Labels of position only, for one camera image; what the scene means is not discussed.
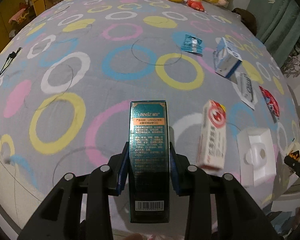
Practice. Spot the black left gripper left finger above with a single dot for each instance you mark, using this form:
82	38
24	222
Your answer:
78	206

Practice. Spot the blue white milk carton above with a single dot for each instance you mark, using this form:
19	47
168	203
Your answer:
226	58

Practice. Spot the red white medicine box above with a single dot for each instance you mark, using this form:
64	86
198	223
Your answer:
212	141

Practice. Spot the teal cosmetics box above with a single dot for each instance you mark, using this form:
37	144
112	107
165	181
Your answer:
149	156

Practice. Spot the circle patterned grey bedsheet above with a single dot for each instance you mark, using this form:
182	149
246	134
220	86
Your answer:
68	77

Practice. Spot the silver white snack wrapper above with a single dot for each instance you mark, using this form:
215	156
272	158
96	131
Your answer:
244	89

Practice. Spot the small red plush toy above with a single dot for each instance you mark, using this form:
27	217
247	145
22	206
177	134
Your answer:
196	5

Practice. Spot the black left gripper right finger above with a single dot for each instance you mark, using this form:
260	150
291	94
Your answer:
219	207

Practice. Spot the white foam packaging block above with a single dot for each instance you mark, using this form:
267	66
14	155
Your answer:
256	156

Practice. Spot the green curtain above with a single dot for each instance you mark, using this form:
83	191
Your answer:
278	26

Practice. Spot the white orange snack bag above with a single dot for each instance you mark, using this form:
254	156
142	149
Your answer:
293	150

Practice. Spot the red snack wrapper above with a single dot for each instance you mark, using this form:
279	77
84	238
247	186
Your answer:
271	103

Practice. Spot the blue foil wrapper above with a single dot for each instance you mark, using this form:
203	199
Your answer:
192	44

